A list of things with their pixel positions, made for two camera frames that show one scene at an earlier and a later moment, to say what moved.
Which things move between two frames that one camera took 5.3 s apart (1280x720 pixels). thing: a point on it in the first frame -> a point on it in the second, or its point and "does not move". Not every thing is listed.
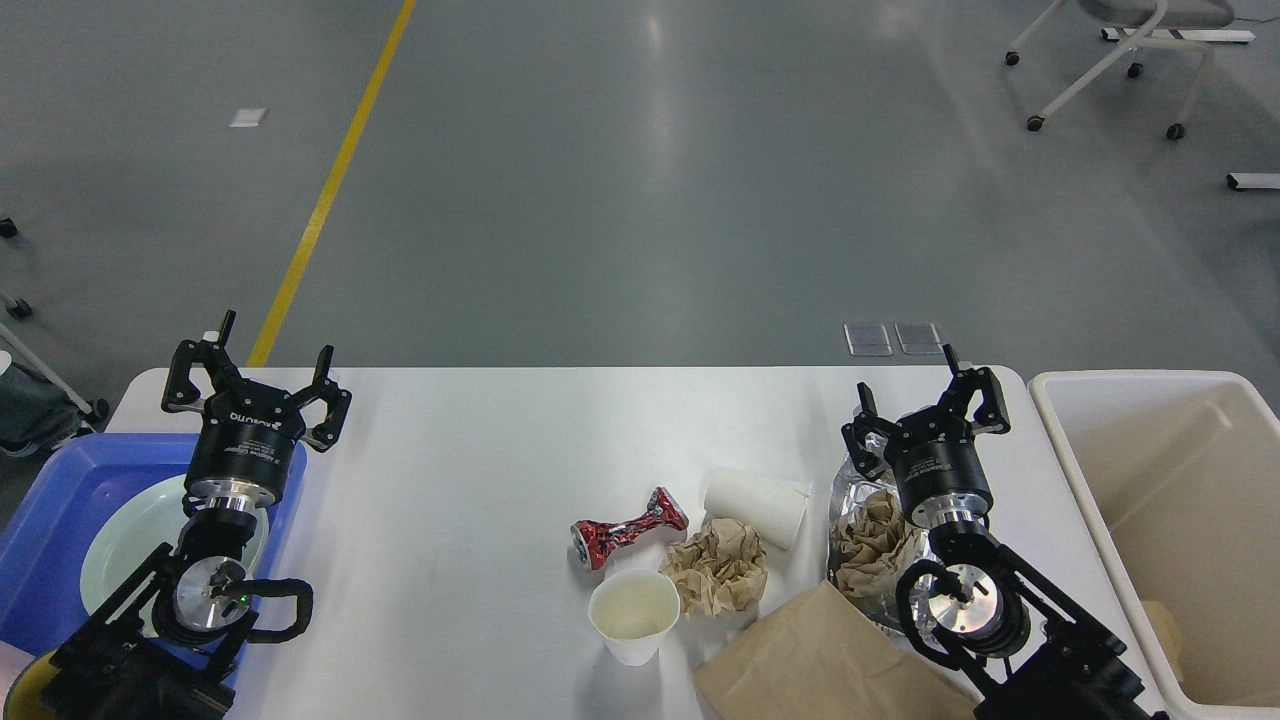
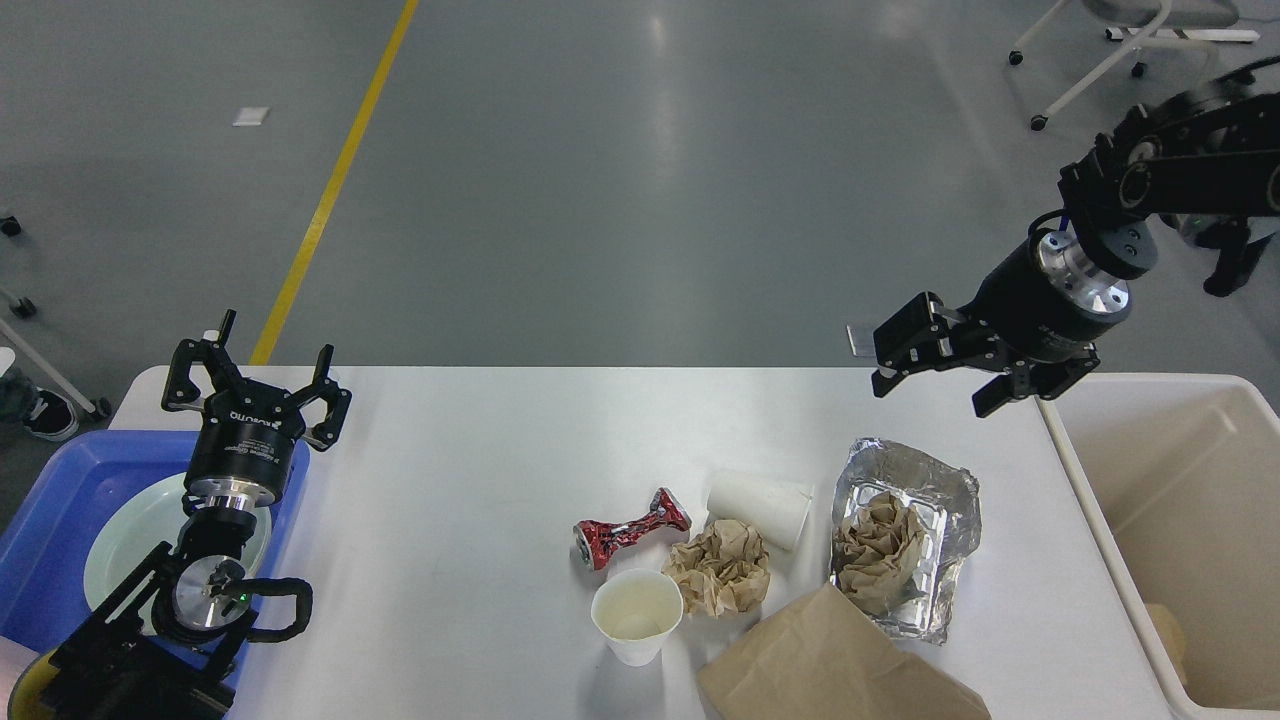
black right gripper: x=933 y=451 -> x=1046 y=300
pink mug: x=13 y=661 does not move
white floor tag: x=248 y=117 does not move
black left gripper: x=244 y=452 does not move
